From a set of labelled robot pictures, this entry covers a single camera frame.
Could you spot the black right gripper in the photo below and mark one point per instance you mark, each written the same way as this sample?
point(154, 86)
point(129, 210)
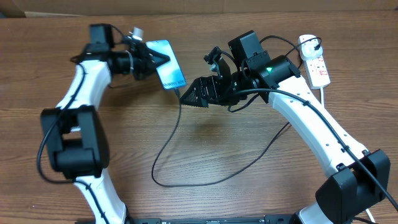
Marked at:
point(203, 86)

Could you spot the blue Samsung Galaxy smartphone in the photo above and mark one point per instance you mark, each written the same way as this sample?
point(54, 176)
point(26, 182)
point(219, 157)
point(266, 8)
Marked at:
point(170, 73)

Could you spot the white power strip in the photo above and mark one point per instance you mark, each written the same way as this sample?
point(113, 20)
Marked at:
point(317, 73)

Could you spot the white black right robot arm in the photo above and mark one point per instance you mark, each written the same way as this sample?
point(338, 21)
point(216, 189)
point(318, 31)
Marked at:
point(356, 178)

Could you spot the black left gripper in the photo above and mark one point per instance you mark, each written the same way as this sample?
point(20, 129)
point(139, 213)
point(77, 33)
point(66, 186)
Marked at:
point(143, 63)

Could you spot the white USB charger plug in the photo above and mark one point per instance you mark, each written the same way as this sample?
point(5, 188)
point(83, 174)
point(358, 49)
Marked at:
point(310, 47)

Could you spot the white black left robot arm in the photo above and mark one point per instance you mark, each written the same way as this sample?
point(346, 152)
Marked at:
point(74, 149)

